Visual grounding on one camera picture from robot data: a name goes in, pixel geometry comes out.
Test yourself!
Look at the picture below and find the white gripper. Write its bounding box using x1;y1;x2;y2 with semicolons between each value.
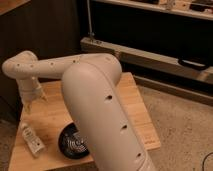
18;77;47;115

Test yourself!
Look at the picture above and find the white plastic bottle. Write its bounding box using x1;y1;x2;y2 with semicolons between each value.
21;122;45;158

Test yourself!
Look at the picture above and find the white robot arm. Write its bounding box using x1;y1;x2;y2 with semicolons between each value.
2;51;156;171

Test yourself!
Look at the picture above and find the black ceramic bowl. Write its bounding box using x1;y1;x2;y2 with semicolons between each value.
58;123;89;159

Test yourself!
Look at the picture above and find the wooden table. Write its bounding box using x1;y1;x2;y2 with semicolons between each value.
8;73;161;171

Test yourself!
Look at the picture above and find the metal pole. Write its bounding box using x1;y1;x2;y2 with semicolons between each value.
86;0;94;42

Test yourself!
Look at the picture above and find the wooden shelf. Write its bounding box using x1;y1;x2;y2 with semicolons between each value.
94;0;213;21

